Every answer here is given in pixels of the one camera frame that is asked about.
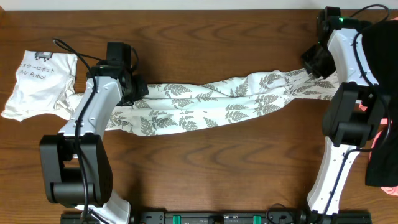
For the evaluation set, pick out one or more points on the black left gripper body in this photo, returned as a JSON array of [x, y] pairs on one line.
[[137, 91]]

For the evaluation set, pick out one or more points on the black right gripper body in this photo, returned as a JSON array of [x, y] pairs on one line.
[[315, 62]]

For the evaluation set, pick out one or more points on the white fern print dress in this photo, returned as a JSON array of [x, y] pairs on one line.
[[175, 108]]

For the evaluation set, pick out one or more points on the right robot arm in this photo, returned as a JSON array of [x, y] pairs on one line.
[[363, 55]]

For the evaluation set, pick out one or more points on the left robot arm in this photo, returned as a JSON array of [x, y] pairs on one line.
[[76, 170]]

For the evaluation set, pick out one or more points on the black garment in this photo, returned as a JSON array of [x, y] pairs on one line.
[[384, 93]]

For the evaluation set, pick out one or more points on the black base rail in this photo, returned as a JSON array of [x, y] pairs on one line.
[[277, 216]]

